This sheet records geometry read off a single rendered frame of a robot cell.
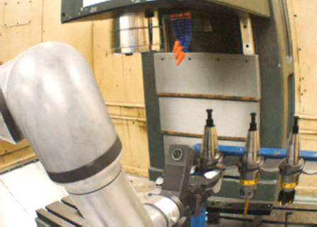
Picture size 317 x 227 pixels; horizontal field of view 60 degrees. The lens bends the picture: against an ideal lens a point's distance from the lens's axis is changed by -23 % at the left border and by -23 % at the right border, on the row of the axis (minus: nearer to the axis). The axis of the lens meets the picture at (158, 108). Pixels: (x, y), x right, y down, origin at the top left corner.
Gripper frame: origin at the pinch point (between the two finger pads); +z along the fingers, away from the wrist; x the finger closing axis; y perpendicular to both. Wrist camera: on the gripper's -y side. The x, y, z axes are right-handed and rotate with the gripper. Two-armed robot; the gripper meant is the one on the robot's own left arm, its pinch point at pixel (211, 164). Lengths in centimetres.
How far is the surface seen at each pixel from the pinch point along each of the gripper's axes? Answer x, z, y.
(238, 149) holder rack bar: 5.4, 3.6, -3.0
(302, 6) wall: 15, 96, -47
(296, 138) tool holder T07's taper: 22.4, -2.6, -8.9
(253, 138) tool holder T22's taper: 11.6, -2.6, -8.3
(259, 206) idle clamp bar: 8.8, 20.1, 23.5
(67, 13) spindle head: -38, -7, -40
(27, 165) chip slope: -128, 22, 36
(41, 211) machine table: -64, -13, 30
